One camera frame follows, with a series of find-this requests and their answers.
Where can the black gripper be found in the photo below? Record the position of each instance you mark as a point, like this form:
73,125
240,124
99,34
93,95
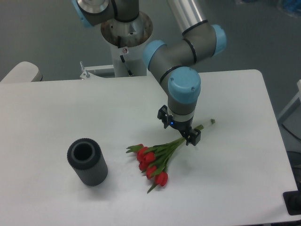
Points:
182,123

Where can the red tulip bouquet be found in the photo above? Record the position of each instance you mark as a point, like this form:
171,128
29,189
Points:
154,160

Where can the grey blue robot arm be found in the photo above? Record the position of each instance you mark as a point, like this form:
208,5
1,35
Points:
171,65

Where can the dark grey ribbed vase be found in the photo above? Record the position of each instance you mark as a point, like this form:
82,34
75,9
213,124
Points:
86,158

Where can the white chair armrest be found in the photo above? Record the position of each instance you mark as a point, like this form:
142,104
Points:
22,73

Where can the white furniture frame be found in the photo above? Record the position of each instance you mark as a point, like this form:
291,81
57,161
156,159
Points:
293,104

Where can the black table cable grommet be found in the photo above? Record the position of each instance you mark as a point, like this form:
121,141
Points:
293,202

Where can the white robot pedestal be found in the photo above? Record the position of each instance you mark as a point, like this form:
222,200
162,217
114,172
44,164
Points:
127,42

